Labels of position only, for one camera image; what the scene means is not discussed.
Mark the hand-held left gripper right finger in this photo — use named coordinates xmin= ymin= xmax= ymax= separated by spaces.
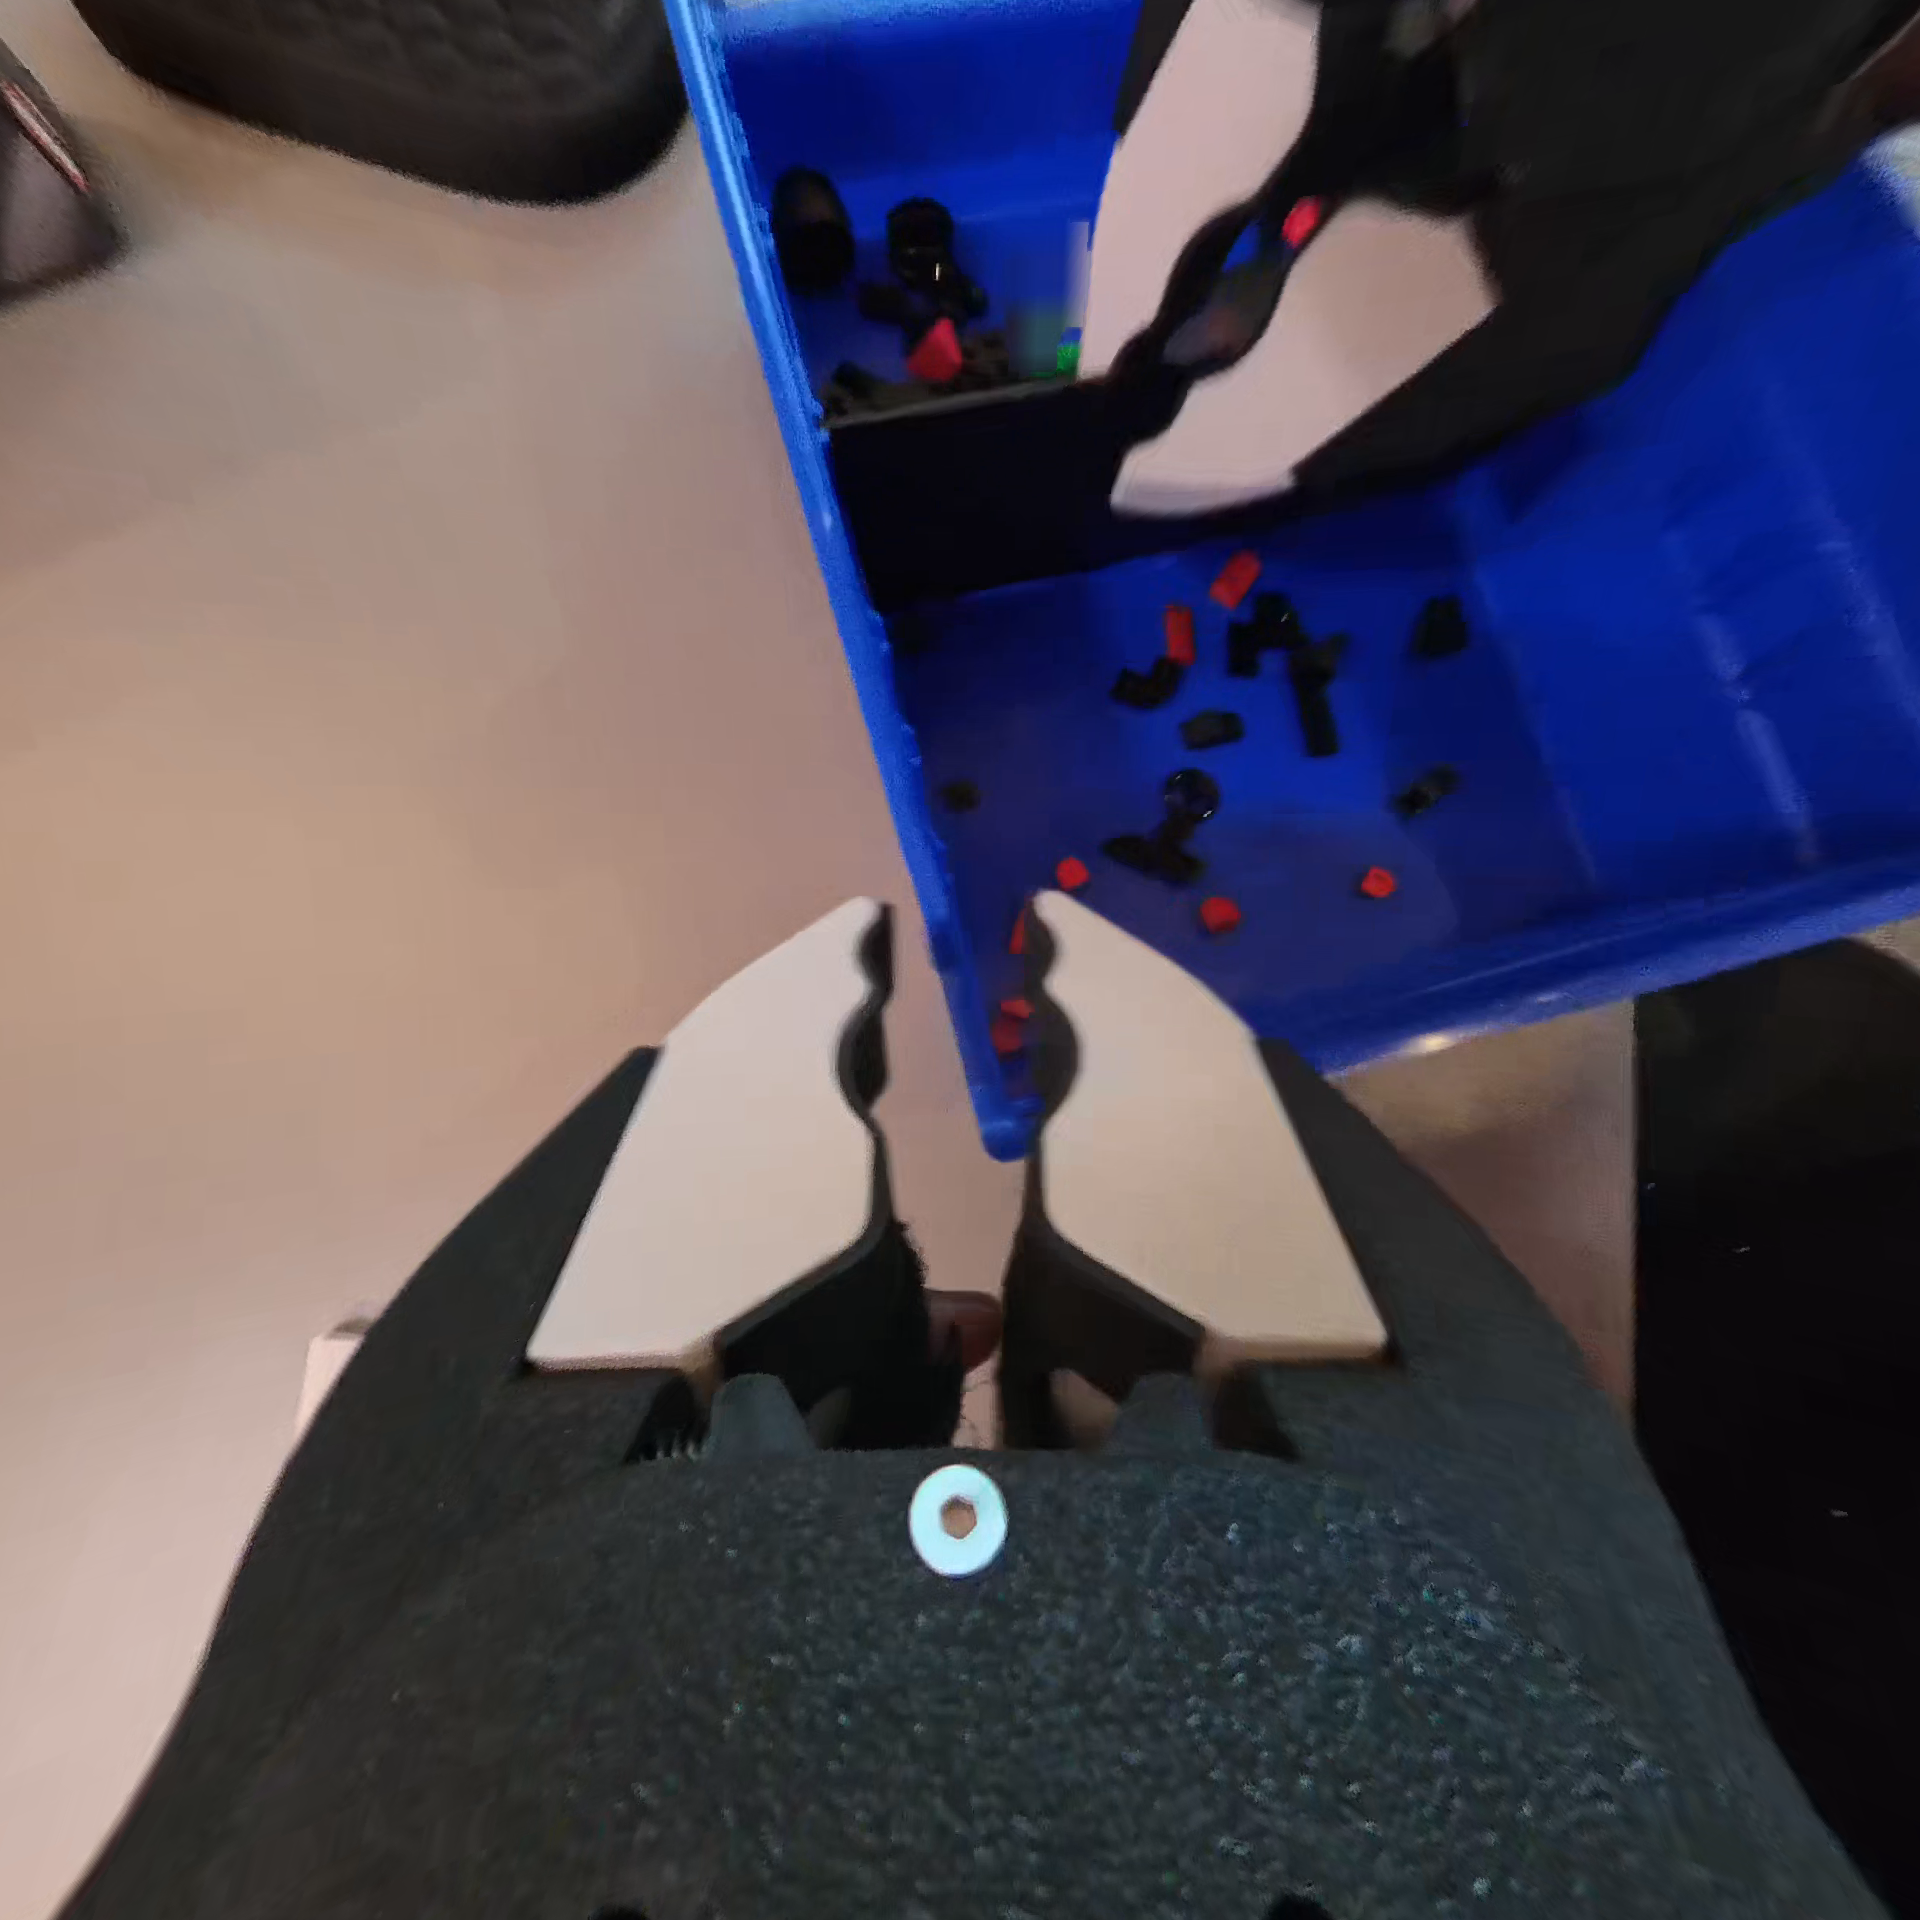
xmin=998 ymin=888 xmax=1392 ymax=1373

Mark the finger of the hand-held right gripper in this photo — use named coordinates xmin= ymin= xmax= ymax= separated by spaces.
xmin=1079 ymin=0 xmax=1341 ymax=383
xmin=1111 ymin=194 xmax=1506 ymax=521

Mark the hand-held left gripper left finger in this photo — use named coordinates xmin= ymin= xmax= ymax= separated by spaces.
xmin=525 ymin=896 xmax=932 ymax=1380

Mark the heap of lego parts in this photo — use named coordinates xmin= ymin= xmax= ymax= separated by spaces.
xmin=774 ymin=165 xmax=1091 ymax=416
xmin=901 ymin=546 xmax=1472 ymax=1054

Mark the blue plastic bin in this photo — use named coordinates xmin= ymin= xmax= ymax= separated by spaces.
xmin=659 ymin=0 xmax=1920 ymax=1164

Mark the black bin divider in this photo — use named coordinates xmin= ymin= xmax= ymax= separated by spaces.
xmin=825 ymin=375 xmax=1203 ymax=609

